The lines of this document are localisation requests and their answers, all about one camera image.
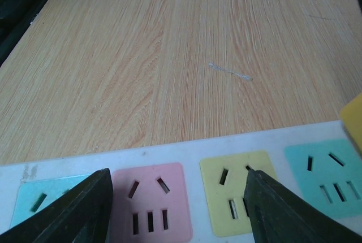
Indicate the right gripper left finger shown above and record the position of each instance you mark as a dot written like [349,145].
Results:
[81,215]

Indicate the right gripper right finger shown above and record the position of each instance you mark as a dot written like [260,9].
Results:
[279,215]

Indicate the white power strip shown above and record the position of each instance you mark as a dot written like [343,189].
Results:
[194,191]

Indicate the yellow cube plug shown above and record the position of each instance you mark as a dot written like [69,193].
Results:
[351,118]

